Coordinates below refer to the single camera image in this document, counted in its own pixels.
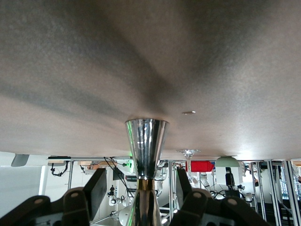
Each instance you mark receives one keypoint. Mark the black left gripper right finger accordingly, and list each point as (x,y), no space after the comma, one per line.
(185,200)

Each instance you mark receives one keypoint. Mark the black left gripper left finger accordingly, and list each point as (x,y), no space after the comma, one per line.
(96,188)

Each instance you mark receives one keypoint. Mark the silver metal jigger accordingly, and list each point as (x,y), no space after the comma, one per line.
(147,141)

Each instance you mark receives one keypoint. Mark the clear stemmed wine glass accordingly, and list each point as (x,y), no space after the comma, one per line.
(188,151)

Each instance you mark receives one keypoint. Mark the red plastic box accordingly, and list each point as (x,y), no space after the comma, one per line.
(202,166)

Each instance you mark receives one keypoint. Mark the mint green bowl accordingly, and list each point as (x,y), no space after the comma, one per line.
(227,162)

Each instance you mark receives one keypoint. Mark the brown table cover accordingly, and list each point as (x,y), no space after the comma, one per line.
(94,70)

